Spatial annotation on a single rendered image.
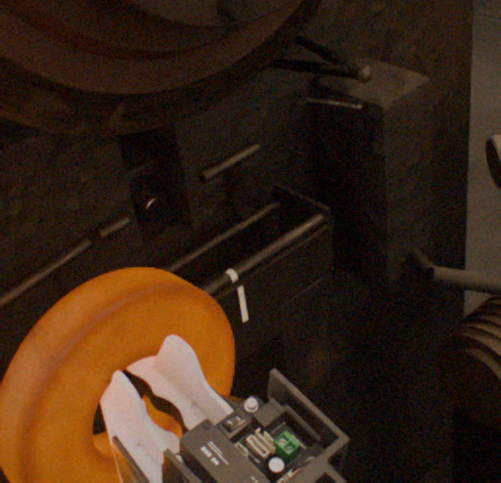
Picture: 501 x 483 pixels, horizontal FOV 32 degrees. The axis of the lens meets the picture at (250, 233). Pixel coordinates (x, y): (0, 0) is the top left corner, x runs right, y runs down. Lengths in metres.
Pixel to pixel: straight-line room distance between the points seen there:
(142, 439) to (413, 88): 0.51
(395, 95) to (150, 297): 0.44
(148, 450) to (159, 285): 0.09
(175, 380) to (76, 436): 0.06
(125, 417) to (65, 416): 0.03
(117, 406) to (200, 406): 0.04
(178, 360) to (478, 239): 1.57
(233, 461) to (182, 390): 0.09
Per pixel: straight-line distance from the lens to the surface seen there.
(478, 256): 1.96
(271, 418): 0.43
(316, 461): 0.42
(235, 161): 0.86
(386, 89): 0.87
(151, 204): 0.84
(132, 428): 0.48
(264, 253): 0.81
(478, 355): 0.98
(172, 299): 0.50
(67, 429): 0.50
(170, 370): 0.49
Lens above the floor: 1.20
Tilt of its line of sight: 35 degrees down
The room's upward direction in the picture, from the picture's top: 8 degrees counter-clockwise
